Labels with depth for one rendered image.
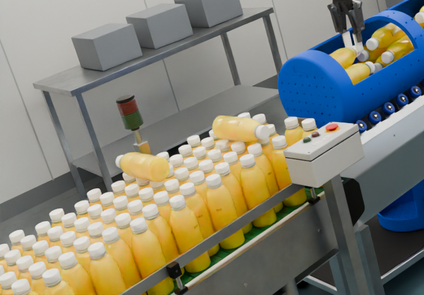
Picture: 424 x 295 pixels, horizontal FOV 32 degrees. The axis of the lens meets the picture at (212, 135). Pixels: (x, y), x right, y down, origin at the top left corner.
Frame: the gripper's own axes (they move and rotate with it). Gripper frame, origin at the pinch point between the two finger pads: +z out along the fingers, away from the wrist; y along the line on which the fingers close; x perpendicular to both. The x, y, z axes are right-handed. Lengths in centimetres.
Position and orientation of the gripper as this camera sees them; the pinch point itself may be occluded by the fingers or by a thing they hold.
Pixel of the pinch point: (353, 42)
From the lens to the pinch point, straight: 255.8
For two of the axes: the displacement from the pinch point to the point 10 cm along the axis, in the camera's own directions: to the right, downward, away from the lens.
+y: -6.2, -0.8, 7.8
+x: -7.4, 4.0, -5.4
